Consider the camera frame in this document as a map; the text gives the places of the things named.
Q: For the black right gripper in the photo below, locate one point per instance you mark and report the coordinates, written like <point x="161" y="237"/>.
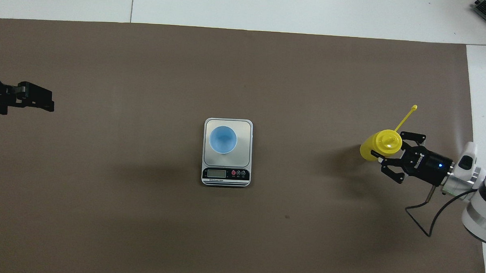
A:
<point x="428" y="165"/>

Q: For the silver digital kitchen scale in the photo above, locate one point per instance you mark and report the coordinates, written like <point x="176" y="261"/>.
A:
<point x="225" y="174"/>

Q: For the brown paper table mat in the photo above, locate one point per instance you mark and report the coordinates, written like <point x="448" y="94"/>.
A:
<point x="103" y="188"/>

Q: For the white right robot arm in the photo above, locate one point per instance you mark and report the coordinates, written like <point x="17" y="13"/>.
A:
<point x="483" y="209"/>

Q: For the light blue plastic cup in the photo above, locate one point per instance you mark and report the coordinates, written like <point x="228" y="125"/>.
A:
<point x="222" y="140"/>

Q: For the yellow squeeze bottle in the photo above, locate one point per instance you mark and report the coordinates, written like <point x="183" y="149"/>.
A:
<point x="372" y="147"/>

